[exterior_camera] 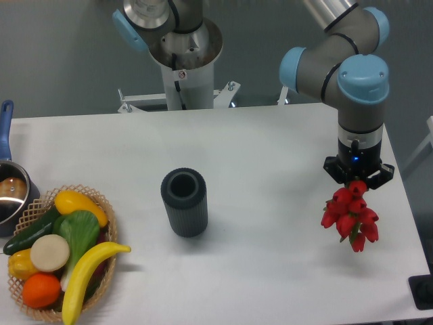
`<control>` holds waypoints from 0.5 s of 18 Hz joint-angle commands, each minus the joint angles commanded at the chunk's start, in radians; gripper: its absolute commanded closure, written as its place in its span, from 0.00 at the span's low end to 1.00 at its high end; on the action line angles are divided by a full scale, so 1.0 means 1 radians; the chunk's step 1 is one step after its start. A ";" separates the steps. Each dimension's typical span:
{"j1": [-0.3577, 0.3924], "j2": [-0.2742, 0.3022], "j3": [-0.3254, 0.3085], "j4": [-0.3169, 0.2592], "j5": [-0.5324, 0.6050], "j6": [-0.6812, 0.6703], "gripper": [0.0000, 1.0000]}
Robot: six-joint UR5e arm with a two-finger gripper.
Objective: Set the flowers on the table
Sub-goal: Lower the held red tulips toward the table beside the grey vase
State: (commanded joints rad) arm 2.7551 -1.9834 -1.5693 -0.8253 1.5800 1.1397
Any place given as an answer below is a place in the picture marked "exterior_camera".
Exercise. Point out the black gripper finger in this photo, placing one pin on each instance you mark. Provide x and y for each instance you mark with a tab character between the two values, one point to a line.
378	178
335	169

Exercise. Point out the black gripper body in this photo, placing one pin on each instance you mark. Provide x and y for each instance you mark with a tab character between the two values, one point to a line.
359	153

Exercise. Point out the red tulip bouquet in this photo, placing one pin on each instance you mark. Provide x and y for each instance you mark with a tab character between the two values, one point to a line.
349	213

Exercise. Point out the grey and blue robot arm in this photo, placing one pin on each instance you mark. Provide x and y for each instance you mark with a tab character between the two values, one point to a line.
342	72

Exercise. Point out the black device at table edge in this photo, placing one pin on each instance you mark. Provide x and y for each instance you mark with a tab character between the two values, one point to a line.
421	290

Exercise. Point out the dark grey ribbed vase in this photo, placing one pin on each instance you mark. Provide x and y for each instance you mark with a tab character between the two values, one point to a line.
184	194

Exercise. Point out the yellow banana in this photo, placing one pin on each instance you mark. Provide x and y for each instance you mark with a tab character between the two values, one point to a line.
81	275

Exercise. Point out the green bok choy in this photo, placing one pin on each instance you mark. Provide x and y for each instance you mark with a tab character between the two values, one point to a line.
80	229

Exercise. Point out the yellow squash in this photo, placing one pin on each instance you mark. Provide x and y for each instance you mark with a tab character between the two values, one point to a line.
68	201

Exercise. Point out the woven wicker basket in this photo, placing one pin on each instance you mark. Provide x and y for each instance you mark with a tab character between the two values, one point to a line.
101	277

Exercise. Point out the dark green cucumber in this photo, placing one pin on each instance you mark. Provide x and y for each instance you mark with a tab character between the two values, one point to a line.
28	236

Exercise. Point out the orange fruit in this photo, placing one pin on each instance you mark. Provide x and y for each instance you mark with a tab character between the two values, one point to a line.
41	290

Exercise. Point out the yellow bell pepper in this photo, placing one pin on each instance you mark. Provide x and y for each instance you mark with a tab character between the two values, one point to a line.
21	266

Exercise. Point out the white frame at right edge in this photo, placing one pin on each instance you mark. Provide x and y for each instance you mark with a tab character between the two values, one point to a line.
420	153

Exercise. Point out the white base bracket frame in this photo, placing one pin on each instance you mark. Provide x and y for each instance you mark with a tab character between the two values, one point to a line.
223	98

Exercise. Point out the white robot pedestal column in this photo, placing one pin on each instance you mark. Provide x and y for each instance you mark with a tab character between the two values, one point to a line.
187	62

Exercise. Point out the blue saucepan with handle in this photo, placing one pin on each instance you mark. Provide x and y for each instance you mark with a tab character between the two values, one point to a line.
17	188

